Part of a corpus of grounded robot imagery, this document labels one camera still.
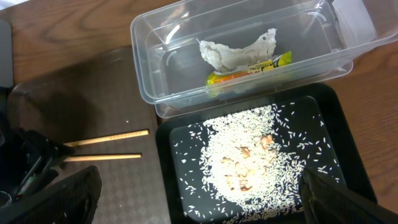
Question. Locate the clear plastic waste bin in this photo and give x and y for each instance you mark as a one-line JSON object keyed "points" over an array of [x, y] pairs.
{"points": [[196, 55]]}

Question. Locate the dark brown serving tray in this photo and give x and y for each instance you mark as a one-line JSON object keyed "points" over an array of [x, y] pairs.
{"points": [[96, 98]]}

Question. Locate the spilled rice pile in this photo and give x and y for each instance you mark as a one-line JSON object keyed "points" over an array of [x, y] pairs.
{"points": [[246, 166]]}

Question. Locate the grey plastic dishwasher rack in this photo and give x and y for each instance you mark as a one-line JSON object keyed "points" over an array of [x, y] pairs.
{"points": [[6, 60]]}

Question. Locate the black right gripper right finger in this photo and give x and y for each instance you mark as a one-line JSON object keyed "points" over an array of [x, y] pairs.
{"points": [[325, 201]]}

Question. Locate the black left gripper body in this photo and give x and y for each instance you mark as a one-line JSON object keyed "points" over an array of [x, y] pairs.
{"points": [[28, 162]]}

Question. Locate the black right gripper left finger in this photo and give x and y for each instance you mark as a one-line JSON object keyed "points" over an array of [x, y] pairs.
{"points": [[72, 200]]}

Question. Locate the black waste tray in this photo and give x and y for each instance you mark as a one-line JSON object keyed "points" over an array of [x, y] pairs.
{"points": [[342, 124]]}

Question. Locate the wooden chopstick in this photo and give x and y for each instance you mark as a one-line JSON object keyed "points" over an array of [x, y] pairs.
{"points": [[101, 157], [108, 138]]}

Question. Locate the crumpled white tissue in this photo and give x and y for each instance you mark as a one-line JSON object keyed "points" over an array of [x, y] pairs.
{"points": [[225, 59]]}

